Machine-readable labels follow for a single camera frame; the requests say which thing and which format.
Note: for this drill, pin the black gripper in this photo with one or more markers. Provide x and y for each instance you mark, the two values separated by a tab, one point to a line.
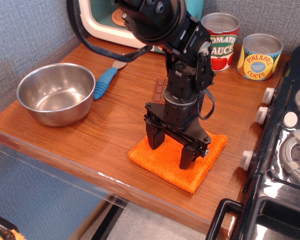
179	119

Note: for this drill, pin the orange cloth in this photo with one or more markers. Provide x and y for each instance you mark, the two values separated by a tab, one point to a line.
165	161

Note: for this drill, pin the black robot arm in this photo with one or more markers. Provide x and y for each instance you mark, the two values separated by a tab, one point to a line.
189	75

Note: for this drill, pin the toy chocolate bar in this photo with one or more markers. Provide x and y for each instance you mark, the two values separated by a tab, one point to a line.
158	94

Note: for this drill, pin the white stove knob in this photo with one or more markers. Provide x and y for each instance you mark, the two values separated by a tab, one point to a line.
268	95
261	115
245	160

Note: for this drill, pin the black toy stove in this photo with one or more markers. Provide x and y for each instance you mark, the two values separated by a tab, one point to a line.
270	209

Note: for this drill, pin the pineapple slices can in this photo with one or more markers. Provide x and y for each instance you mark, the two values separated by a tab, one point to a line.
259	56

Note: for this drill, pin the steel bowl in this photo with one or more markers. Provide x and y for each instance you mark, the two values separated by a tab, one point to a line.
57	95

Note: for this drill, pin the tomato sauce can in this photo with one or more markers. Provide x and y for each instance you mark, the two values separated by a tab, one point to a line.
223	29

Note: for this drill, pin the toy microwave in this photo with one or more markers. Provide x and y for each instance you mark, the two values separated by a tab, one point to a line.
100	25

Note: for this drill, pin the blue handled fork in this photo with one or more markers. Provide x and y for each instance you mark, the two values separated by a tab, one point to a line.
102	84

